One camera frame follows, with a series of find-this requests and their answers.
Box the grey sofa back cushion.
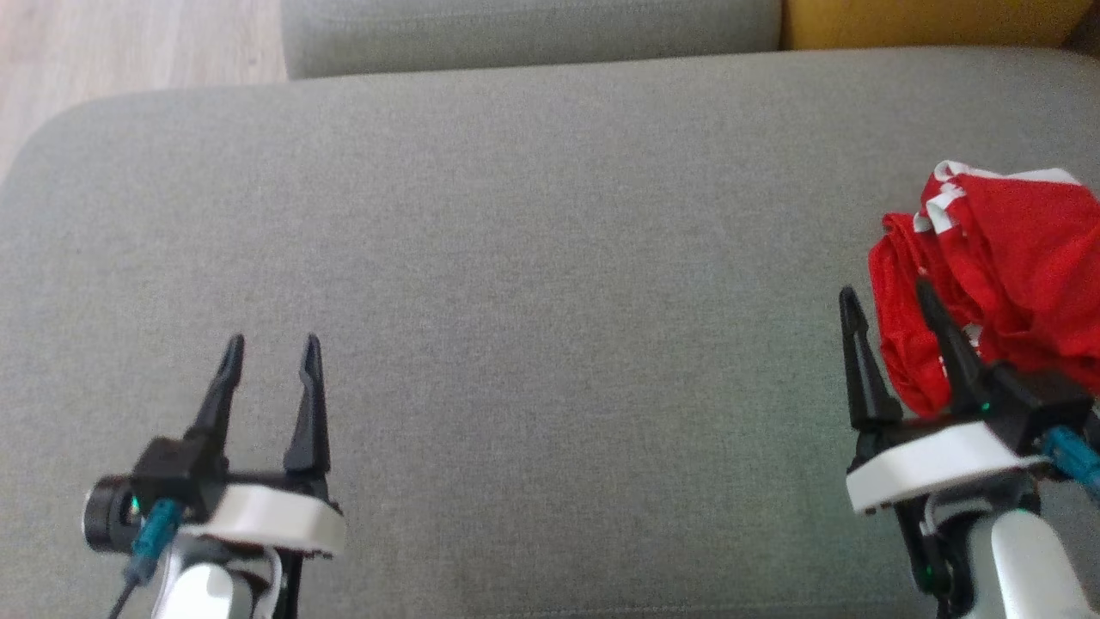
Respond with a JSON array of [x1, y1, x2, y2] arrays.
[[280, 0, 785, 81]]

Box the grey sofa seat cushion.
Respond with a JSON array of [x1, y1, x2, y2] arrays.
[[0, 47, 1100, 619]]

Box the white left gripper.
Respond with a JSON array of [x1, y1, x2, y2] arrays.
[[174, 333, 347, 560]]

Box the grey sofa armrest cushion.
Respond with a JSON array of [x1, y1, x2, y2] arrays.
[[1064, 0, 1100, 58]]

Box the red Bulls basketball jersey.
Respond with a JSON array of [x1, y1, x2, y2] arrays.
[[918, 160, 1100, 398]]

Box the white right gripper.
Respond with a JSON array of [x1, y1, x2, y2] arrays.
[[837, 276, 1054, 517]]

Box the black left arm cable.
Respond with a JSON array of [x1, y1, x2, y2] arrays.
[[106, 497, 187, 619]]

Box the red shorts with white stripe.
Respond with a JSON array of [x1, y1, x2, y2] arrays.
[[867, 210, 989, 420]]

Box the yellow sofa cushion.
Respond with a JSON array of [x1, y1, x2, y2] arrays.
[[779, 0, 1094, 51]]

